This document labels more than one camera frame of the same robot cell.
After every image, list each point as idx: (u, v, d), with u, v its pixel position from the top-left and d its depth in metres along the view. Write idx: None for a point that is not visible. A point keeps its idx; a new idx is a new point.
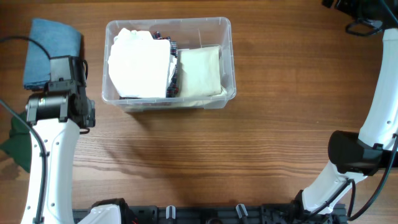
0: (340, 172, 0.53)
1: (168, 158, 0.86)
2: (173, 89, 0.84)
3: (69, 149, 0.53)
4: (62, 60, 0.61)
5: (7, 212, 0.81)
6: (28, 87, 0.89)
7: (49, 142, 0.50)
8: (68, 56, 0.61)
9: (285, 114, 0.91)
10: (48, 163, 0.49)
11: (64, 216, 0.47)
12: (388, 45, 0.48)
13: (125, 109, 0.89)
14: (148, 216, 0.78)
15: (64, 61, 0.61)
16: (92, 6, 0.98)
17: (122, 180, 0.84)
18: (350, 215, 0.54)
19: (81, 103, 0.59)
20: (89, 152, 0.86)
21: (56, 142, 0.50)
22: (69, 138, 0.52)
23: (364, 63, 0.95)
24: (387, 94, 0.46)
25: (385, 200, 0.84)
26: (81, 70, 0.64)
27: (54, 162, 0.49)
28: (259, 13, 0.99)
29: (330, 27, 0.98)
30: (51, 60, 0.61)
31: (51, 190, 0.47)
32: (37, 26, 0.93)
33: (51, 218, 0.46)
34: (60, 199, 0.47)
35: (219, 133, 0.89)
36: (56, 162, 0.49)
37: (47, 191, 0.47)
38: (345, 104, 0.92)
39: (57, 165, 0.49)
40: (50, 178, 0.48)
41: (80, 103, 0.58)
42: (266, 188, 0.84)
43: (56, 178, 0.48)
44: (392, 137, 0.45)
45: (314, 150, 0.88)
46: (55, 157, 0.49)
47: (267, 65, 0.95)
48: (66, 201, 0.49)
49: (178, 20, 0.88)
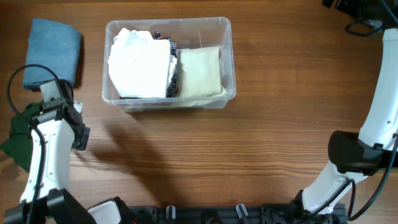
0: (340, 172, 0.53)
1: (167, 157, 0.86)
2: (173, 88, 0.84)
3: (66, 138, 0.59)
4: (50, 83, 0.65)
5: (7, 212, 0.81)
6: (28, 87, 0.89)
7: (48, 134, 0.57)
8: (55, 78, 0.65)
9: (285, 114, 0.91)
10: (46, 147, 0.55)
11: (62, 182, 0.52)
12: (388, 45, 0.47)
13: (125, 109, 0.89)
14: (148, 216, 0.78)
15: (52, 83, 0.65)
16: (92, 5, 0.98)
17: (122, 180, 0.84)
18: (350, 215, 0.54)
19: (74, 112, 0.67)
20: (89, 152, 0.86)
21: (53, 132, 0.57)
22: (66, 131, 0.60)
23: (364, 63, 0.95)
24: (387, 95, 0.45)
25: (385, 200, 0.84)
26: (68, 91, 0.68)
27: (52, 145, 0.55)
28: (259, 13, 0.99)
29: (329, 27, 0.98)
30: (41, 85, 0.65)
31: (50, 163, 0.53)
32: (37, 26, 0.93)
33: (50, 182, 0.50)
34: (58, 171, 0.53)
35: (220, 132, 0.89)
36: (54, 144, 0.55)
37: (46, 164, 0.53)
38: (345, 104, 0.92)
39: (55, 146, 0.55)
40: (48, 155, 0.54)
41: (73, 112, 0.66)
42: (266, 188, 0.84)
43: (54, 154, 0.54)
44: (392, 137, 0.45)
45: (314, 150, 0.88)
46: (52, 142, 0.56)
47: (267, 65, 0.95)
48: (63, 173, 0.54)
49: (178, 20, 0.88)
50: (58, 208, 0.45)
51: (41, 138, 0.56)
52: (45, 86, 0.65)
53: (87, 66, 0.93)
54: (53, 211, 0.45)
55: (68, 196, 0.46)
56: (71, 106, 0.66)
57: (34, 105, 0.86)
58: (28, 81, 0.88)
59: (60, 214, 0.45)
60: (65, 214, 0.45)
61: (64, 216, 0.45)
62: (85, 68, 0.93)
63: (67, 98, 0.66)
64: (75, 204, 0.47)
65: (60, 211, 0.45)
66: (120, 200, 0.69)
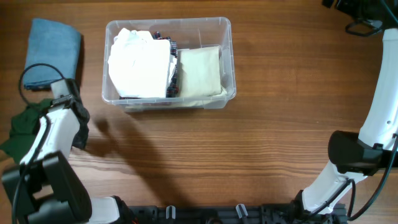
0: (340, 172, 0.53)
1: (167, 157, 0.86)
2: (173, 89, 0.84)
3: (69, 126, 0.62)
4: (61, 81, 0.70)
5: (6, 212, 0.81)
6: (28, 87, 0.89)
7: (54, 118, 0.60)
8: (66, 78, 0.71)
9: (285, 114, 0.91)
10: (50, 127, 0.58)
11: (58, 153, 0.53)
12: (388, 45, 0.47)
13: (125, 109, 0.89)
14: (148, 216, 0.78)
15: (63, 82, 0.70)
16: (92, 5, 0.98)
17: (121, 180, 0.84)
18: (350, 215, 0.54)
19: (80, 107, 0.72)
20: (89, 152, 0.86)
21: (58, 117, 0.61)
22: (70, 119, 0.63)
23: (364, 63, 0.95)
24: (388, 95, 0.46)
25: (385, 200, 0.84)
26: (76, 89, 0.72)
27: (56, 125, 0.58)
28: (258, 13, 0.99)
29: (330, 27, 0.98)
30: (52, 84, 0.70)
31: (51, 137, 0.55)
32: (37, 26, 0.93)
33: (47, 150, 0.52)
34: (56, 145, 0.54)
35: (219, 132, 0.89)
36: (58, 124, 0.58)
37: (47, 138, 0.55)
38: (345, 104, 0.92)
39: (58, 125, 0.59)
40: (51, 132, 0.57)
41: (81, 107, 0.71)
42: (266, 188, 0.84)
43: (56, 132, 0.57)
44: (392, 137, 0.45)
45: (314, 150, 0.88)
46: (56, 123, 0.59)
47: (267, 65, 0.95)
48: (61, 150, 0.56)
49: (178, 20, 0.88)
50: (53, 169, 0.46)
51: (47, 120, 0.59)
52: (56, 84, 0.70)
53: (86, 66, 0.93)
54: (48, 172, 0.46)
55: (63, 160, 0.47)
56: (78, 101, 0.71)
57: (34, 104, 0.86)
58: (28, 81, 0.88)
59: (54, 176, 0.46)
60: (58, 177, 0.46)
61: (57, 177, 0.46)
62: (85, 68, 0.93)
63: (75, 96, 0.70)
64: (68, 169, 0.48)
65: (55, 173, 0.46)
66: (120, 200, 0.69)
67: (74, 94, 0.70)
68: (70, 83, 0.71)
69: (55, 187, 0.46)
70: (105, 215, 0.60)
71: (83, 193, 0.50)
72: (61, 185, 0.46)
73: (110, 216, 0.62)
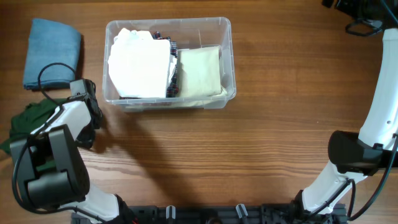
0: (340, 172, 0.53)
1: (167, 157, 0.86)
2: (173, 89, 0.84)
3: (80, 117, 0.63)
4: (79, 80, 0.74)
5: (7, 211, 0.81)
6: (28, 87, 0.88)
7: (68, 106, 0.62)
8: (84, 78, 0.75)
9: (285, 115, 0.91)
10: (62, 112, 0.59)
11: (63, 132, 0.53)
12: (388, 45, 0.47)
13: (125, 109, 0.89)
14: (148, 216, 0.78)
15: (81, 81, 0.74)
16: (92, 6, 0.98)
17: (122, 180, 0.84)
18: (350, 215, 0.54)
19: (94, 104, 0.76)
20: (89, 152, 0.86)
21: (69, 106, 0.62)
22: (82, 110, 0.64)
23: (364, 63, 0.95)
24: (388, 94, 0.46)
25: (385, 200, 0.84)
26: (92, 89, 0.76)
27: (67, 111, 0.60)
28: (258, 13, 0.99)
29: (329, 27, 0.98)
30: (71, 82, 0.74)
31: (59, 119, 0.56)
32: (37, 26, 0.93)
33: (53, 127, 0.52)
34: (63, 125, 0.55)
35: (219, 132, 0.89)
36: (68, 111, 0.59)
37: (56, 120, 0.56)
38: (345, 104, 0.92)
39: (69, 110, 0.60)
40: (61, 116, 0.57)
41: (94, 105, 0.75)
42: (266, 188, 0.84)
43: (66, 117, 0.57)
44: (392, 137, 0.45)
45: (314, 150, 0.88)
46: (68, 110, 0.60)
47: (267, 65, 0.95)
48: None
49: (178, 20, 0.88)
50: (58, 139, 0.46)
51: (61, 106, 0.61)
52: (74, 83, 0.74)
53: (87, 66, 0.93)
54: (53, 142, 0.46)
55: (69, 132, 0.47)
56: (92, 99, 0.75)
57: (35, 105, 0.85)
58: (28, 81, 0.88)
59: (58, 146, 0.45)
60: (63, 146, 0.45)
61: (61, 147, 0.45)
62: (86, 68, 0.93)
63: (91, 94, 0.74)
64: (73, 142, 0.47)
65: (59, 143, 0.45)
66: (122, 200, 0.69)
67: (90, 93, 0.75)
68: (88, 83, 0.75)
69: (58, 157, 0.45)
70: (104, 206, 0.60)
71: (83, 170, 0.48)
72: (64, 155, 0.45)
73: (109, 210, 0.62)
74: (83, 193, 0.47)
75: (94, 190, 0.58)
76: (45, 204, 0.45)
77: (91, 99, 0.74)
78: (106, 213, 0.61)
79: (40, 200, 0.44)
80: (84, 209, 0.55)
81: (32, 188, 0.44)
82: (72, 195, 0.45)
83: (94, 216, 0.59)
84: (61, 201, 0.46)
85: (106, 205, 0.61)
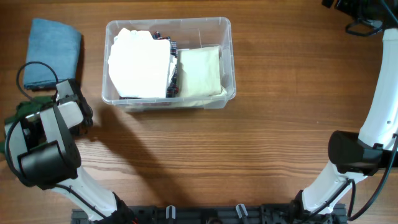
0: (340, 172, 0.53)
1: (167, 157, 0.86)
2: (173, 88, 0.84)
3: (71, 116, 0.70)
4: (64, 82, 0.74)
5: (7, 212, 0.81)
6: (28, 87, 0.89)
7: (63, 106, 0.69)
8: (68, 79, 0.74)
9: (285, 114, 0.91)
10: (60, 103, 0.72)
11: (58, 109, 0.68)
12: (388, 45, 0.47)
13: (125, 109, 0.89)
14: (148, 216, 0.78)
15: (66, 83, 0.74)
16: (92, 6, 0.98)
17: (121, 180, 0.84)
18: (350, 215, 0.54)
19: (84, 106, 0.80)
20: (89, 152, 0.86)
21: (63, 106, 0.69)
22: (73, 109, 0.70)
23: (364, 63, 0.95)
24: (387, 95, 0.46)
25: (385, 201, 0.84)
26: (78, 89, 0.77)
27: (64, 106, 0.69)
28: (259, 13, 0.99)
29: (330, 26, 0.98)
30: (57, 84, 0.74)
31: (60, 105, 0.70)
32: (37, 26, 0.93)
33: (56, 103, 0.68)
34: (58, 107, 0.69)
35: (219, 132, 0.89)
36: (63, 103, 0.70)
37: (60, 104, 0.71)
38: (345, 104, 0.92)
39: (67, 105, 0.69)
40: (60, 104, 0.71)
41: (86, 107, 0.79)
42: (266, 188, 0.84)
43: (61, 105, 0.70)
44: (392, 137, 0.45)
45: (314, 150, 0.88)
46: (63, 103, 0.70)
47: (267, 65, 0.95)
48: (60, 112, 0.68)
49: (178, 20, 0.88)
50: (48, 116, 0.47)
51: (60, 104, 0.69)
52: (60, 84, 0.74)
53: (86, 66, 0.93)
54: (43, 119, 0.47)
55: (58, 112, 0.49)
56: (83, 100, 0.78)
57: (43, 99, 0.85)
58: (28, 81, 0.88)
59: (48, 121, 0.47)
60: (53, 121, 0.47)
61: (52, 122, 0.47)
62: (85, 68, 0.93)
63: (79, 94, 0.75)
64: (62, 121, 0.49)
65: (49, 119, 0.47)
66: (120, 199, 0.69)
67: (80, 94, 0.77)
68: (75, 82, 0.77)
69: (48, 130, 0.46)
70: (99, 195, 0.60)
71: (74, 147, 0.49)
72: (54, 128, 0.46)
73: (106, 201, 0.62)
74: (74, 167, 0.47)
75: (88, 177, 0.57)
76: (38, 178, 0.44)
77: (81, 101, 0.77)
78: (102, 200, 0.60)
79: (34, 172, 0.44)
80: (81, 194, 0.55)
81: (26, 160, 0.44)
82: (64, 167, 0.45)
83: (91, 206, 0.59)
84: (54, 175, 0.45)
85: (101, 193, 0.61)
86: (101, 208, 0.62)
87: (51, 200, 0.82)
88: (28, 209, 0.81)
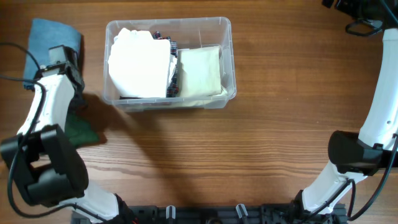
0: (341, 172, 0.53)
1: (167, 157, 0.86)
2: (173, 89, 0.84)
3: (64, 93, 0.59)
4: (58, 49, 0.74)
5: (6, 212, 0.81)
6: (28, 87, 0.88)
7: (49, 85, 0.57)
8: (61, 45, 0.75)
9: (285, 114, 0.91)
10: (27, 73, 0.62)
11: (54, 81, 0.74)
12: (388, 45, 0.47)
13: (125, 109, 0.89)
14: (148, 216, 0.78)
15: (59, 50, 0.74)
16: (92, 6, 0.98)
17: (121, 180, 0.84)
18: (350, 215, 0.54)
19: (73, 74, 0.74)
20: (89, 152, 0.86)
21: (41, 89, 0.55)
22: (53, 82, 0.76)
23: (364, 63, 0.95)
24: (388, 95, 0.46)
25: (385, 201, 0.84)
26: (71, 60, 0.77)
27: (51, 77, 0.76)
28: (259, 13, 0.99)
29: (329, 27, 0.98)
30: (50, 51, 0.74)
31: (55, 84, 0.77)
32: (37, 27, 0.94)
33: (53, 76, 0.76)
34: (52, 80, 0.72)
35: (219, 133, 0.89)
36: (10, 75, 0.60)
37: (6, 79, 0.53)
38: (345, 104, 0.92)
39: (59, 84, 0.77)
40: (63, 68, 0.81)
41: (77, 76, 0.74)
42: (266, 188, 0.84)
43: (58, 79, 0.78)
44: (392, 137, 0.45)
45: (314, 150, 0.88)
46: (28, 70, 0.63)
47: (267, 65, 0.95)
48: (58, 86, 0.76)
49: (178, 20, 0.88)
50: (51, 142, 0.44)
51: (41, 85, 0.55)
52: (52, 51, 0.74)
53: (86, 66, 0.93)
54: (46, 145, 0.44)
55: (61, 132, 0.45)
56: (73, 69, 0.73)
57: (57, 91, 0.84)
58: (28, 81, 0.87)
59: (52, 147, 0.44)
60: (56, 149, 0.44)
61: (56, 150, 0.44)
62: (85, 68, 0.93)
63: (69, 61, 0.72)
64: (66, 142, 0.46)
65: (52, 145, 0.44)
66: (121, 200, 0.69)
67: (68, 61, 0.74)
68: (68, 51, 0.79)
69: (53, 158, 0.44)
70: (102, 203, 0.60)
71: (81, 166, 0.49)
72: (60, 157, 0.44)
73: (108, 210, 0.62)
74: (82, 188, 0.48)
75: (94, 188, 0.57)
76: (47, 201, 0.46)
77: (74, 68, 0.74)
78: (105, 210, 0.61)
79: (43, 199, 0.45)
80: (84, 206, 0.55)
81: (34, 190, 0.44)
82: (73, 193, 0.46)
83: (94, 214, 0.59)
84: (63, 196, 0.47)
85: (104, 201, 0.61)
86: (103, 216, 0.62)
87: None
88: (28, 210, 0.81)
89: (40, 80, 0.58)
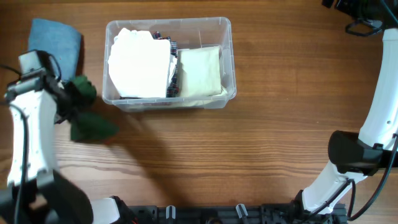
0: (340, 172, 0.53)
1: (167, 157, 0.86)
2: (173, 88, 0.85)
3: (50, 110, 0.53)
4: (32, 53, 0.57)
5: None
6: None
7: (28, 107, 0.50)
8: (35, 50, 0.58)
9: (285, 114, 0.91)
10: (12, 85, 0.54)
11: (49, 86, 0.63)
12: (388, 45, 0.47)
13: (125, 109, 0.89)
14: (148, 216, 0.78)
15: (32, 55, 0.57)
16: (92, 6, 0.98)
17: (121, 180, 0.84)
18: (350, 215, 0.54)
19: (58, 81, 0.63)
20: (89, 152, 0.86)
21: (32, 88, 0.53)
22: None
23: (364, 63, 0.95)
24: (388, 94, 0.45)
25: (385, 201, 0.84)
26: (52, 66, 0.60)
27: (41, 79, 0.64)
28: (258, 13, 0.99)
29: (330, 26, 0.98)
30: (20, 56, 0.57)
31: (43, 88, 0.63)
32: (37, 26, 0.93)
33: None
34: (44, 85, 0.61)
35: (219, 133, 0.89)
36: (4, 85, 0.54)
37: None
38: (345, 104, 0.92)
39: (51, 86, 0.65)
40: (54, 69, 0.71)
41: (55, 86, 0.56)
42: (266, 188, 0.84)
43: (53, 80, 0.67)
44: (392, 137, 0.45)
45: (314, 150, 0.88)
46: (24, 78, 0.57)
47: (267, 65, 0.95)
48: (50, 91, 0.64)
49: (178, 20, 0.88)
50: (50, 190, 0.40)
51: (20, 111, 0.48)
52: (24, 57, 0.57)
53: (86, 66, 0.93)
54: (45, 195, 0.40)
55: (60, 180, 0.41)
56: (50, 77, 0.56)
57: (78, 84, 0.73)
58: None
59: (51, 196, 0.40)
60: (56, 199, 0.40)
61: (56, 199, 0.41)
62: (86, 68, 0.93)
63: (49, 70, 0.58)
64: (67, 185, 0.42)
65: (51, 196, 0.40)
66: (119, 200, 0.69)
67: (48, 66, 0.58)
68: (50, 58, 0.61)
69: (54, 207, 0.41)
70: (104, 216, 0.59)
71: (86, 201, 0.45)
72: (63, 205, 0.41)
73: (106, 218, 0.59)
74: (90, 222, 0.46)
75: None
76: None
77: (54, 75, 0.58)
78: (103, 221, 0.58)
79: None
80: None
81: None
82: None
83: None
84: None
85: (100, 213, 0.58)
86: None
87: None
88: None
89: (15, 101, 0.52)
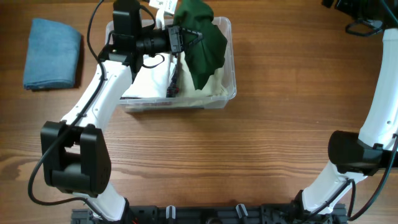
0: (340, 172, 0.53)
1: (167, 158, 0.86)
2: (173, 88, 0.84)
3: (122, 86, 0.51)
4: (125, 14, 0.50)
5: (7, 211, 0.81)
6: (28, 87, 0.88)
7: (110, 73, 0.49)
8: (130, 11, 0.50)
9: (285, 114, 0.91)
10: None
11: None
12: (388, 45, 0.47)
13: (125, 109, 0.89)
14: (148, 216, 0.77)
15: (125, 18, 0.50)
16: (92, 6, 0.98)
17: (121, 180, 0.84)
18: (349, 215, 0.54)
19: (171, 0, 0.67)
20: None
21: None
22: None
23: (364, 63, 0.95)
24: (388, 94, 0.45)
25: (385, 201, 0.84)
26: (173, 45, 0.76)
27: None
28: (258, 13, 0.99)
29: (330, 27, 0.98)
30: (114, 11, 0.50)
31: None
32: (37, 26, 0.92)
33: None
34: None
35: (220, 133, 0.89)
36: None
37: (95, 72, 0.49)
38: (345, 104, 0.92)
39: None
40: None
41: (175, 45, 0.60)
42: (266, 188, 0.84)
43: None
44: (392, 137, 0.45)
45: (314, 150, 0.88)
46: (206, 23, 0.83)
47: (267, 65, 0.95)
48: None
49: None
50: (89, 145, 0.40)
51: (102, 71, 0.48)
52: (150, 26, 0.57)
53: (86, 66, 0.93)
54: (82, 144, 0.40)
55: (101, 137, 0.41)
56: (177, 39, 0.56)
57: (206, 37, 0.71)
58: (28, 81, 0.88)
59: (87, 151, 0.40)
60: (91, 153, 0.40)
61: (92, 155, 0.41)
62: (85, 68, 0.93)
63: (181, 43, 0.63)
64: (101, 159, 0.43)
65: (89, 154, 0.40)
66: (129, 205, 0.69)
67: (134, 29, 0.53)
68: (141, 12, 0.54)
69: (82, 161, 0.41)
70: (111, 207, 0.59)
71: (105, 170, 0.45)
72: (91, 165, 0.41)
73: (112, 211, 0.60)
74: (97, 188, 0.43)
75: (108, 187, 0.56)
76: (63, 188, 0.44)
77: (149, 38, 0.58)
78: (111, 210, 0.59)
79: (62, 183, 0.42)
80: (94, 204, 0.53)
81: (58, 180, 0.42)
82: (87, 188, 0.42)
83: (98, 212, 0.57)
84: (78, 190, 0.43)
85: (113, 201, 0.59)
86: (107, 215, 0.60)
87: (51, 199, 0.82)
88: (28, 210, 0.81)
89: (105, 61, 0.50)
